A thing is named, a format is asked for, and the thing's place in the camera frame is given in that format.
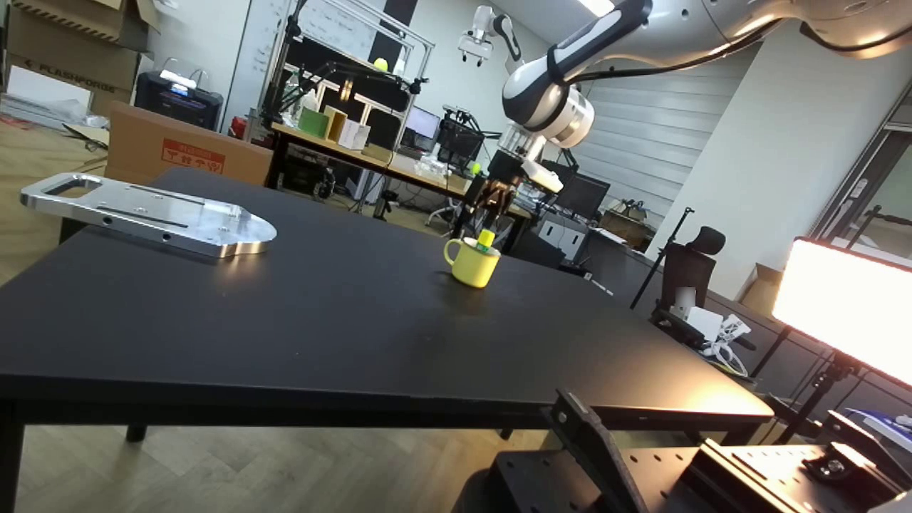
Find green box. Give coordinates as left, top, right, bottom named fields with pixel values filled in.
left=296, top=105, right=335, bottom=142

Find yellow ceramic mug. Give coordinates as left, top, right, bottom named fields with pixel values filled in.
left=442, top=235, right=506, bottom=294

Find black printer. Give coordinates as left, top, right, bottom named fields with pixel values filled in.
left=134, top=69, right=226, bottom=135

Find black office chair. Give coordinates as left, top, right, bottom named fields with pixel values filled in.
left=650, top=226, right=731, bottom=326

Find silver metal plate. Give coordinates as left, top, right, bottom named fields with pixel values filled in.
left=17, top=170, right=279, bottom=263

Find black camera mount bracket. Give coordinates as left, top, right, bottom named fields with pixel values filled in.
left=544, top=386, right=658, bottom=513

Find black light stand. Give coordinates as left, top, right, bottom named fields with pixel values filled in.
left=774, top=350, right=865, bottom=447

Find brown cardboard box red label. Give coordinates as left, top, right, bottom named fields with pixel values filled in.
left=102, top=102, right=276, bottom=188

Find white cable bundle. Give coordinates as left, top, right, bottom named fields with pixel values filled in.
left=684, top=304, right=756, bottom=378

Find black metal shelf rack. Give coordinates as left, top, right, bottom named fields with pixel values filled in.
left=263, top=0, right=439, bottom=131

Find black slanted tripod pole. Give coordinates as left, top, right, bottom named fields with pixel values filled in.
left=628, top=205, right=698, bottom=310

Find white plastic bottle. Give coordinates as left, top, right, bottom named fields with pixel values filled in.
left=670, top=284, right=701, bottom=326

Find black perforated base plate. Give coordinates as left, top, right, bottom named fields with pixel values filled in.
left=487, top=437, right=912, bottom=513

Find small lit computer screen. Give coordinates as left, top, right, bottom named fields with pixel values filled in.
left=402, top=102, right=446, bottom=153

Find long wooden work desk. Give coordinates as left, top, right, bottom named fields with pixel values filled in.
left=269, top=121, right=537, bottom=239

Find stacked cardboard boxes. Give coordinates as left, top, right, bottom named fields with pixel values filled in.
left=0, top=0, right=155, bottom=121

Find grey window blinds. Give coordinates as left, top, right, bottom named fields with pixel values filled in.
left=568, top=46, right=765, bottom=232

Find bright softbox light panel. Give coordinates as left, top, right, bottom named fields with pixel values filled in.
left=771, top=235, right=912, bottom=387

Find wide black computer monitor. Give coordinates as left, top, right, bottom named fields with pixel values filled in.
left=553, top=169, right=614, bottom=223

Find black equipment on desk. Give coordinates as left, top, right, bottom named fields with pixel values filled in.
left=434, top=105, right=487, bottom=176

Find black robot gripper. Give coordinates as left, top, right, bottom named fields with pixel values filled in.
left=469, top=140, right=568, bottom=237

